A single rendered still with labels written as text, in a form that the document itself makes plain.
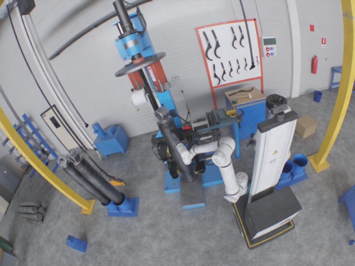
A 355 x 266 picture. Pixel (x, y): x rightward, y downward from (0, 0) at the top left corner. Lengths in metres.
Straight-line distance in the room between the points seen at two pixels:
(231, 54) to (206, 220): 3.47
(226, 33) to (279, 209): 3.40
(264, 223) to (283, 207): 0.27
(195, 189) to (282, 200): 1.50
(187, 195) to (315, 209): 2.26
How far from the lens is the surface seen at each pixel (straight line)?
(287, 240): 2.59
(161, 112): 1.75
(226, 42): 3.69
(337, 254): 3.01
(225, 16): 3.73
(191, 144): 2.11
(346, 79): 2.44
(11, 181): 10.84
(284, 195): 1.82
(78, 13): 4.32
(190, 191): 2.65
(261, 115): 3.27
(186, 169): 2.41
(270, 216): 1.70
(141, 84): 1.80
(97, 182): 2.45
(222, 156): 1.12
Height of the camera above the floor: 2.43
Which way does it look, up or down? 37 degrees down
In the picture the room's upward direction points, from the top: 22 degrees counter-clockwise
